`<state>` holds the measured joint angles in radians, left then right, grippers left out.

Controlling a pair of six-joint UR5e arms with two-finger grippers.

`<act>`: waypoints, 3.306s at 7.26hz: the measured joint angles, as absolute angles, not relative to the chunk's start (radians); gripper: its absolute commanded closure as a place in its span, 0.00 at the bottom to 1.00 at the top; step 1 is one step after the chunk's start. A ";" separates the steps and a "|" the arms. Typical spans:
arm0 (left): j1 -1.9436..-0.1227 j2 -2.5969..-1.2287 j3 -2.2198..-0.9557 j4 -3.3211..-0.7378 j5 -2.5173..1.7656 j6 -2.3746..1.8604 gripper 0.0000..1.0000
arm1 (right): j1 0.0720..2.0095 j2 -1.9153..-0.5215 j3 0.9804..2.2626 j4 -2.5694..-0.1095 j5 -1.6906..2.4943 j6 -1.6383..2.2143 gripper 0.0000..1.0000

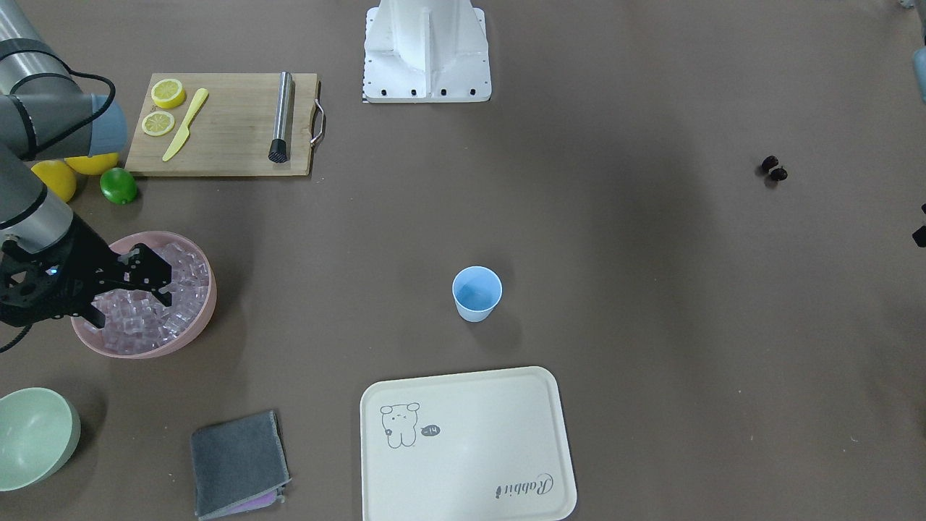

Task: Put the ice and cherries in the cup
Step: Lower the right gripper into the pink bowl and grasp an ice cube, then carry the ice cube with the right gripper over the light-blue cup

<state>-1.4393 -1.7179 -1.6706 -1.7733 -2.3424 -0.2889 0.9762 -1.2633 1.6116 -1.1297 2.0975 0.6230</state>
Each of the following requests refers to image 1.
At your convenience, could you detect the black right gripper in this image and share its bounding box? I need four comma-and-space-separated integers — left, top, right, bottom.
1, 217, 173, 329

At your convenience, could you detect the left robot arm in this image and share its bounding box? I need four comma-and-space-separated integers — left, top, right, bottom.
912, 46, 926, 103

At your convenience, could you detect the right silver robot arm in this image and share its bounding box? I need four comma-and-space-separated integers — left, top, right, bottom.
1, 1, 172, 329

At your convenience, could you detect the pile of ice cubes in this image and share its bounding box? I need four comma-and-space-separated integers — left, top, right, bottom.
72, 240, 211, 357

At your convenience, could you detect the light blue cup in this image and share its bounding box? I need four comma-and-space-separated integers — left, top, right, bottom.
451, 265, 503, 323

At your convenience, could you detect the pink bowl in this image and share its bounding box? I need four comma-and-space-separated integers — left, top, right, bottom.
72, 231, 217, 360

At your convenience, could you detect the green lime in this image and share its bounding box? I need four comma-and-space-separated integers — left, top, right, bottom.
99, 167, 139, 205

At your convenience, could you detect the yellow lemon near lime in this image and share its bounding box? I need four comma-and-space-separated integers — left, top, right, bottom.
65, 153, 119, 176

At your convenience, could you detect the yellow lemon outer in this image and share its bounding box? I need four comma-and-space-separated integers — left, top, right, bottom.
30, 161, 78, 203

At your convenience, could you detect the green bowl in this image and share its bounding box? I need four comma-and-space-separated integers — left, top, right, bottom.
1, 388, 82, 492

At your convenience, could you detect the yellow plastic knife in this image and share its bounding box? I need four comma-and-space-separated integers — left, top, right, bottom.
161, 87, 211, 162

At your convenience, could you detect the lemon slice near knife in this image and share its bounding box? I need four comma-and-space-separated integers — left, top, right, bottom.
141, 110, 176, 137

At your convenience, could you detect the wooden cutting board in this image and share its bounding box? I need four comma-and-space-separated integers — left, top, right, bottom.
125, 72, 323, 177

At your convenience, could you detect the lemon slice far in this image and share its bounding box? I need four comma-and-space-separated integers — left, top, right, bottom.
150, 78, 187, 109

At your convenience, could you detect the steel muddler black tip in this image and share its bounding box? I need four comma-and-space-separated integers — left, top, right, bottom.
268, 70, 294, 163

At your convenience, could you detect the grey folded cloth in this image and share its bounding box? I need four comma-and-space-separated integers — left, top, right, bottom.
190, 410, 291, 520

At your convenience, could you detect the cream rabbit tray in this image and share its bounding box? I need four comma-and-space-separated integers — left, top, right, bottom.
358, 366, 577, 520

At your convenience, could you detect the dark cherry pair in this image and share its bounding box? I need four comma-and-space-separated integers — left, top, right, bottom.
760, 156, 789, 182

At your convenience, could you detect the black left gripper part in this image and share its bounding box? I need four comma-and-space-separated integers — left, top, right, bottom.
912, 221, 926, 248

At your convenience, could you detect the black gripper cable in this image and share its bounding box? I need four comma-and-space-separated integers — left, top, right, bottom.
0, 69, 118, 355

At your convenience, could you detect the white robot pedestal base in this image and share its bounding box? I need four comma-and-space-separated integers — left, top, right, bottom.
362, 1, 493, 103

